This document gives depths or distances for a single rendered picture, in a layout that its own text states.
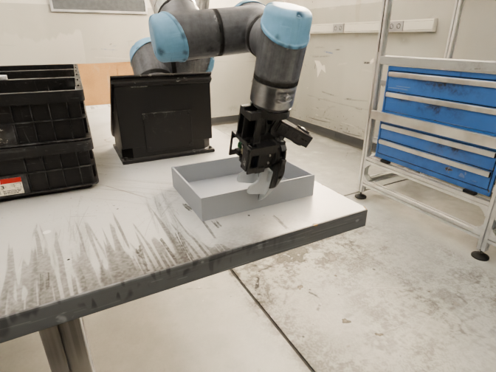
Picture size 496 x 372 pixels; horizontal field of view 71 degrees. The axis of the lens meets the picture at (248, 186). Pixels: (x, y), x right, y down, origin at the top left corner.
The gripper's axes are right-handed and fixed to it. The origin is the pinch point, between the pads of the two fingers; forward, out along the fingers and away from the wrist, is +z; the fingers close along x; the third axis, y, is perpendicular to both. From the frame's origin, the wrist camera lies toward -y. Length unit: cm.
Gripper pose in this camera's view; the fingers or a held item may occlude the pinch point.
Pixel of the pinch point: (261, 192)
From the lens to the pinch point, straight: 73.1
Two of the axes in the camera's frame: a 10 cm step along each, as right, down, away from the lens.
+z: -1.4, 7.9, 5.9
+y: -8.5, 2.1, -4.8
